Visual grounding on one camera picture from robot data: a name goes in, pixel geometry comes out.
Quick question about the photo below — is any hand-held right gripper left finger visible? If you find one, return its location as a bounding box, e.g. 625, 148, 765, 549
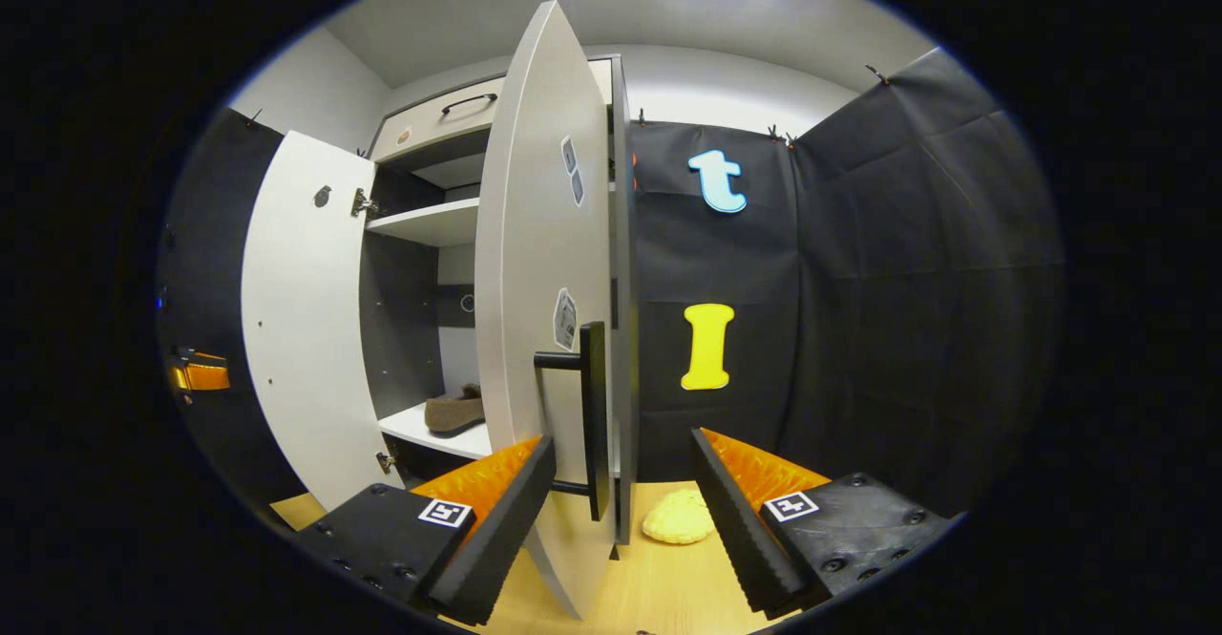
296, 434, 558, 626

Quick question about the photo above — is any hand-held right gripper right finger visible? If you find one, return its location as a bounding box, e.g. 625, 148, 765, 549
689, 427, 956, 621

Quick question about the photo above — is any white cabinet door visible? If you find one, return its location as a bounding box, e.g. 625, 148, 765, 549
474, 0, 620, 620
241, 131, 407, 512

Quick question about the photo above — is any brown fuzzy shoe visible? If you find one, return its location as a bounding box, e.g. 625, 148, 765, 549
425, 384, 486, 435

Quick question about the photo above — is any white shoe cabinet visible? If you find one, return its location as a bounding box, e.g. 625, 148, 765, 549
358, 54, 639, 560

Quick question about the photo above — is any white cabinet shelf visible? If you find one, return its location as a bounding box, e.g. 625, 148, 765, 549
379, 401, 493, 461
366, 198, 481, 248

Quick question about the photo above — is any white cabinet drawer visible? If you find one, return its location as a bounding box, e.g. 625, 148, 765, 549
370, 60, 614, 163

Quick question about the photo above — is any yellow round pad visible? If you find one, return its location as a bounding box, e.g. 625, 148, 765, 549
642, 489, 717, 546

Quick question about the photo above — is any black door handle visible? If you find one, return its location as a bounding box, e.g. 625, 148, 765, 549
533, 322, 610, 522

